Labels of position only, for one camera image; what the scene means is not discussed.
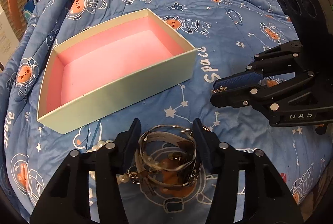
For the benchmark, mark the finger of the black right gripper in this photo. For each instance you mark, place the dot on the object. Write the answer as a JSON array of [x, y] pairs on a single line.
[[265, 97], [280, 60]]

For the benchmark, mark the tall white carton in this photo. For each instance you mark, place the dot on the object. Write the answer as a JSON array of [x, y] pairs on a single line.
[[8, 40]]

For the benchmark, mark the beige strap wristwatch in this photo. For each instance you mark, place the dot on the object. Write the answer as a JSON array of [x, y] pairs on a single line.
[[166, 159]]

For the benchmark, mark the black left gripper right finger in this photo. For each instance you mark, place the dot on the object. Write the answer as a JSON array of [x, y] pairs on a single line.
[[267, 197]]

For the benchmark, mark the small crystal charm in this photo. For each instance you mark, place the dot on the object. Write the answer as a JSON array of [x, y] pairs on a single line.
[[219, 90]]

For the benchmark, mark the blue astronaut bear quilt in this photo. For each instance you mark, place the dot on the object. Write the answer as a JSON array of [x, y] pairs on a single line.
[[226, 34]]

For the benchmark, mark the white box pink lining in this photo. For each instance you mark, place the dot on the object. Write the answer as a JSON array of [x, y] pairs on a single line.
[[111, 66]]

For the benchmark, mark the blue white package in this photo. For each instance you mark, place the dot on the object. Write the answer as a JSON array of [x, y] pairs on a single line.
[[28, 9]]

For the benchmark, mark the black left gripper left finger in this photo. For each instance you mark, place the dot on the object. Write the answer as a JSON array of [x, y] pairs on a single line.
[[65, 199]]

